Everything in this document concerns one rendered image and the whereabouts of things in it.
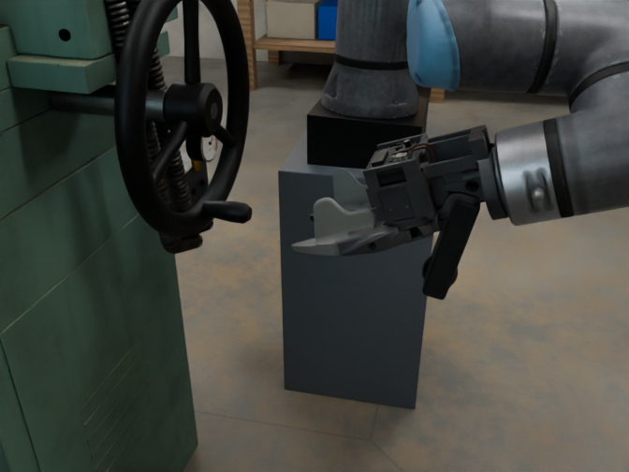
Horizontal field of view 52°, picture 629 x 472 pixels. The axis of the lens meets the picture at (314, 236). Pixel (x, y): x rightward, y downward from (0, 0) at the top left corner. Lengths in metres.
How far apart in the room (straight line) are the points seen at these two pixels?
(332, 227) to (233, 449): 0.85
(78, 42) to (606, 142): 0.51
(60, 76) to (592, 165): 0.52
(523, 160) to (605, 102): 0.08
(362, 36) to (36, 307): 0.71
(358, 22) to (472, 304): 0.93
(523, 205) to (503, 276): 1.40
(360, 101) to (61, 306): 0.64
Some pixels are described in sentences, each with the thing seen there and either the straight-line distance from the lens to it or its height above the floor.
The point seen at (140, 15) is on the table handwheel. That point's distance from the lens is 0.64.
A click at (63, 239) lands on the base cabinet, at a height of 0.64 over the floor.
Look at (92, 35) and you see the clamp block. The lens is 0.72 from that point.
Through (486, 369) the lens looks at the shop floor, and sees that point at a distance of 1.63.
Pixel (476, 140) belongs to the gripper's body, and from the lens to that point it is 0.59.
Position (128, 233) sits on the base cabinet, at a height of 0.57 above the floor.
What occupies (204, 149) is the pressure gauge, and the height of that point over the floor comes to 0.66.
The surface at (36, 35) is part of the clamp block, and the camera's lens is 0.76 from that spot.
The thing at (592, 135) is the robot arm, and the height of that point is 0.85.
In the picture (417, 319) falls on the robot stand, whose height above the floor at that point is 0.25.
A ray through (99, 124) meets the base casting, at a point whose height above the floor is 0.75.
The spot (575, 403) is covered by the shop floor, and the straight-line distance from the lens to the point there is 1.61.
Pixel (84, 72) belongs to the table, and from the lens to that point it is 0.71.
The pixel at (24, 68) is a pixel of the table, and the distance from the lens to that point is 0.75.
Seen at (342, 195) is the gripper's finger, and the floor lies 0.74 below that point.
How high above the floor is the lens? 1.04
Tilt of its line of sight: 29 degrees down
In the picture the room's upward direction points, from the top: straight up
